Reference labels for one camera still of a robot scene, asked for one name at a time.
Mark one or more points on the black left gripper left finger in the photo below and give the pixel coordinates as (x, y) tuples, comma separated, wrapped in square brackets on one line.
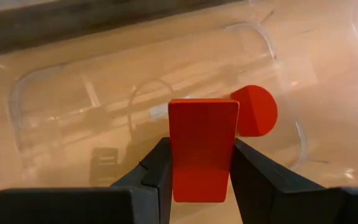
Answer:
[(154, 186)]

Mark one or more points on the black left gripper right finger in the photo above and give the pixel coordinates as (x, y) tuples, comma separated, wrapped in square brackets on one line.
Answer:
[(266, 193)]

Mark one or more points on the red rectangular block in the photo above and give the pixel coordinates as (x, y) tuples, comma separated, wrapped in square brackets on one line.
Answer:
[(202, 140)]

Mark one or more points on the red semicircle block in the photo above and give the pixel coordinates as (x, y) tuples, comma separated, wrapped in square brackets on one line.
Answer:
[(259, 109)]

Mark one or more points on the clear plastic bin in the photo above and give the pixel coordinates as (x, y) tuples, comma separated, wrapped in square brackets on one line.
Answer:
[(73, 124)]

